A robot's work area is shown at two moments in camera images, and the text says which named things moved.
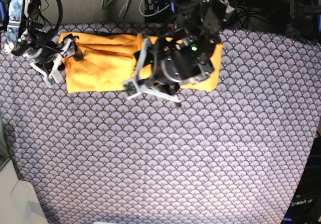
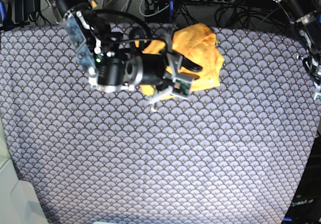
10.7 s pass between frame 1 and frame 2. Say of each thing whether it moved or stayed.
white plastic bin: stayed
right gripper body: moved
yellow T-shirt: moved
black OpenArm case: stayed
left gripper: moved
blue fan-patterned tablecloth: stayed
